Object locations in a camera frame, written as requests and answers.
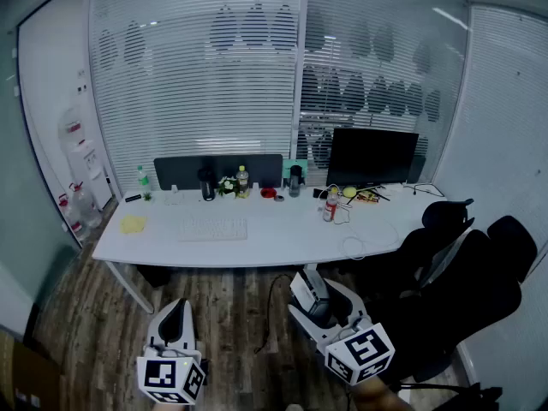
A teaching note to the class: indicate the red round object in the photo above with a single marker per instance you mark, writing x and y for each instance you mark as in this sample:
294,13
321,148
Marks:
268,193

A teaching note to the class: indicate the white flower potted plant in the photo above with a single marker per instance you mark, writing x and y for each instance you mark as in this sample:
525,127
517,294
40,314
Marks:
228,186

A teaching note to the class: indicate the brown cardboard box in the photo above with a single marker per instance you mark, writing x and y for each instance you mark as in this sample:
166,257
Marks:
25,375

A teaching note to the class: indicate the white keyboard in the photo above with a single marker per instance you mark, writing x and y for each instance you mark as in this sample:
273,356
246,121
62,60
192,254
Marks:
212,229

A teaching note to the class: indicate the dark grey desk partition panel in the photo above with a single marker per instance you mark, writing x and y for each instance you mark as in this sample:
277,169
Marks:
180,171

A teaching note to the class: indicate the person's right forearm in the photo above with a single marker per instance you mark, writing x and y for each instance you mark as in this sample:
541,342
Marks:
377,398

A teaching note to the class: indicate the black computer monitor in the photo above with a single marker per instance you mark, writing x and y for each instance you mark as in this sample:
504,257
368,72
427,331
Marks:
371,156

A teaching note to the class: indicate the person's left forearm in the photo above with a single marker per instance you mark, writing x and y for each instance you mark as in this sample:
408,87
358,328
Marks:
169,406

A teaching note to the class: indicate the grey water bottle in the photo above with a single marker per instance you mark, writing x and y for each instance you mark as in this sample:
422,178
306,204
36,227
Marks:
295,182

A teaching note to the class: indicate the red label plastic bottle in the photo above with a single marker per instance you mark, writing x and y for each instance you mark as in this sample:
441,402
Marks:
330,208

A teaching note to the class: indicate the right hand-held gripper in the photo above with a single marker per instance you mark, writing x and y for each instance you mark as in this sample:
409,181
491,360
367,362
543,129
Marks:
359,353

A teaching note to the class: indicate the yellow drink bottle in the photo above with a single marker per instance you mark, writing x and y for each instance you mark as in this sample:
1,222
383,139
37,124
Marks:
242,182

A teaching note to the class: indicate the black office chair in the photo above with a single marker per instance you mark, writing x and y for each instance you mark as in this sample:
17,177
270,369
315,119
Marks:
428,246
471,298

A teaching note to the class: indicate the small green potted plant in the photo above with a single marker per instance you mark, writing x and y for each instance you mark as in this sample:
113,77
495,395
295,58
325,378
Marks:
147,196

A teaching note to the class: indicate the white water dispenser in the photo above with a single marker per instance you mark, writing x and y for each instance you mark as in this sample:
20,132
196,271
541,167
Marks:
92,174

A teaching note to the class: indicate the black water bottle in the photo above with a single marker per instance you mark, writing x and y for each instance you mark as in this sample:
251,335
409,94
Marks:
207,184

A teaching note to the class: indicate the clear plastic stand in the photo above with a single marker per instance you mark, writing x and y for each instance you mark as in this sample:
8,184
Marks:
174,196

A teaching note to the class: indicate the small black bar device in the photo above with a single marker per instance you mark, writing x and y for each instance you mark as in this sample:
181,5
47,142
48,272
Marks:
133,197

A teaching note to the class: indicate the yellow ball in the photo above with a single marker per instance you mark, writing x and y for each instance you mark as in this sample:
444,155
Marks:
349,192

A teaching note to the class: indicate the green label plastic bottle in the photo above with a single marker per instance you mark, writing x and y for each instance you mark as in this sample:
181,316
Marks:
142,177

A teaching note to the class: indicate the black box under desk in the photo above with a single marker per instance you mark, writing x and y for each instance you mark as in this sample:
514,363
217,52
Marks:
154,275

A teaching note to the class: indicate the yellow cloth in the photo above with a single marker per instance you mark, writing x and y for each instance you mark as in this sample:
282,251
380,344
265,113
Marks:
133,224

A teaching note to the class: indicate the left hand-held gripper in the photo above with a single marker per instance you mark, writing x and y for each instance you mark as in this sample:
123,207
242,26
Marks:
170,375

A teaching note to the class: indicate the teal box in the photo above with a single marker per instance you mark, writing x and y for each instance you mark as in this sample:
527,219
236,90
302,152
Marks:
286,171

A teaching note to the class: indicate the white desk leg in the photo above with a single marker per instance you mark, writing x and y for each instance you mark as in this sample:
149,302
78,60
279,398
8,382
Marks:
132,289

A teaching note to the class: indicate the clear water jug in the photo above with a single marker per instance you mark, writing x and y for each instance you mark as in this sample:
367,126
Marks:
73,221
87,208
70,126

